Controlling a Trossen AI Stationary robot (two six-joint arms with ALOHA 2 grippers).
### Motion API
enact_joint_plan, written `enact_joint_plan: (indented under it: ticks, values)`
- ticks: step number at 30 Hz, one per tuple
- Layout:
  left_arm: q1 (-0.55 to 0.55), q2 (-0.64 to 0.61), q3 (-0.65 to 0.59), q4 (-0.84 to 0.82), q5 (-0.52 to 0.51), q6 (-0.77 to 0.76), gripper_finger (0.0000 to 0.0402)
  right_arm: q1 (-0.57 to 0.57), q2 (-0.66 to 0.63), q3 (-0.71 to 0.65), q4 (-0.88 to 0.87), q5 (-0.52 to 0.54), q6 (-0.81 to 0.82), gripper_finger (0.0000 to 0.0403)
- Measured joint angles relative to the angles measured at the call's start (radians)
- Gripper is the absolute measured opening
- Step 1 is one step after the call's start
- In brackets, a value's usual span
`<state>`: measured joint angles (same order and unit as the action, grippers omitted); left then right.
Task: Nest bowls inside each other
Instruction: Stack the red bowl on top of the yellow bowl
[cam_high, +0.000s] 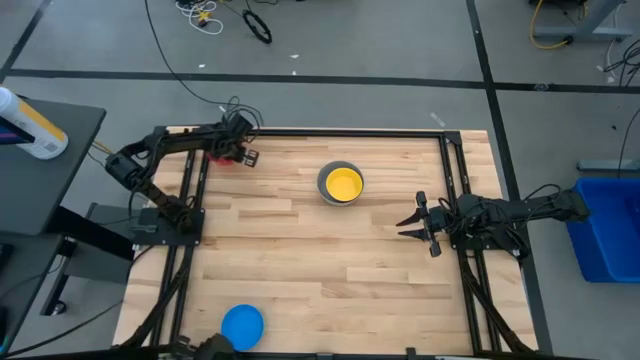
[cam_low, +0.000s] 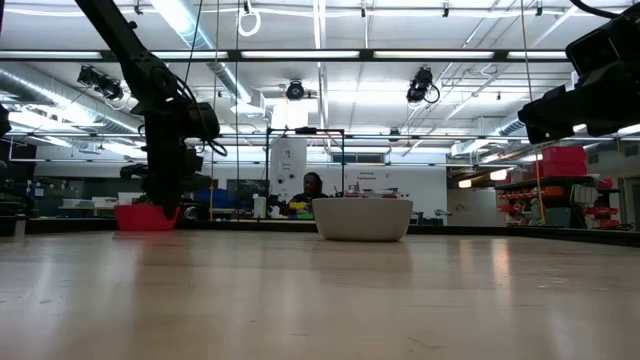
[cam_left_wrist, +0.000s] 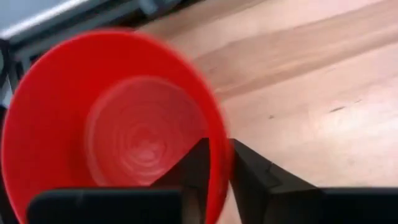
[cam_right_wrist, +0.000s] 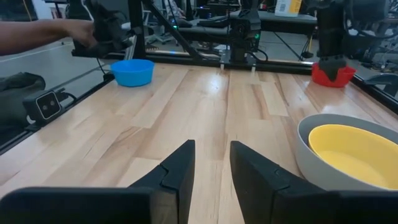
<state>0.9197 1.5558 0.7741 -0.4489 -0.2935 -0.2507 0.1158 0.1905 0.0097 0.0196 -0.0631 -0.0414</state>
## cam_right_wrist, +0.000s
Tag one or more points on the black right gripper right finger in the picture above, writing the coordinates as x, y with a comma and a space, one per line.
267, 196

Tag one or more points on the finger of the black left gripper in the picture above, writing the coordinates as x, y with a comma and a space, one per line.
332, 67

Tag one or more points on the person's forearm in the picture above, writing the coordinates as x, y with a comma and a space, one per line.
28, 35

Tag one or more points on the red plastic bowl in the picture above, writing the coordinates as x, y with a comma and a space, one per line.
346, 77

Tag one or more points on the black table-level camera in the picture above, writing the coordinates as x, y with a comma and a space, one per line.
43, 107

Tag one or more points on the yellow plastic bowl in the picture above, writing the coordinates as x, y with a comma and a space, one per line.
354, 149

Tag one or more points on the blue plastic bowl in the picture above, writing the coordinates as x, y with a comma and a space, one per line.
132, 74

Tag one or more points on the person's hand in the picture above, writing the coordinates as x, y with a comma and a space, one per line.
81, 32

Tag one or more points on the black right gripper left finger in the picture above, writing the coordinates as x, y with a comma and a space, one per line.
168, 193

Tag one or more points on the large grey bowl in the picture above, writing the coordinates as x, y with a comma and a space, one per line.
314, 168

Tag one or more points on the dark grey fabric bag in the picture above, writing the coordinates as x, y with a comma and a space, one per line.
15, 90

